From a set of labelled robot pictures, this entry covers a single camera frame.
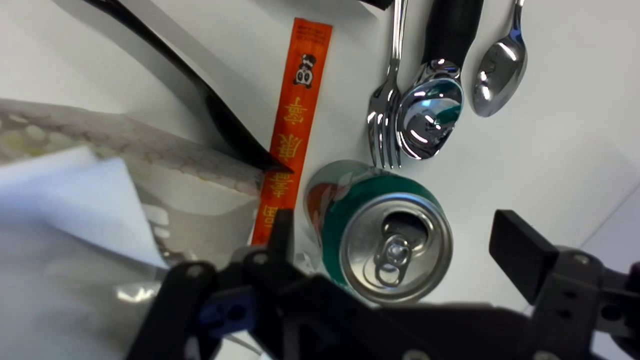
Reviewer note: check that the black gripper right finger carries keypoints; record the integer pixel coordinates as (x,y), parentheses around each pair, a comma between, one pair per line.
(573,292)

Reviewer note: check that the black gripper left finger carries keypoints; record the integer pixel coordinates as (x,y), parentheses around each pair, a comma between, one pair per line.
(192,300)

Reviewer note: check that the green sprite can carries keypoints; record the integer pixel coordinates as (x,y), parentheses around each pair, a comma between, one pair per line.
(372,232)

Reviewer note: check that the orange chopstick wrapper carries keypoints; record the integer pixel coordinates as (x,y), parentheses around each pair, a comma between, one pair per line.
(296,113)

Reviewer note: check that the silver fork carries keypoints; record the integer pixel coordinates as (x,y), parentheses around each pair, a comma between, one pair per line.
(386,113)

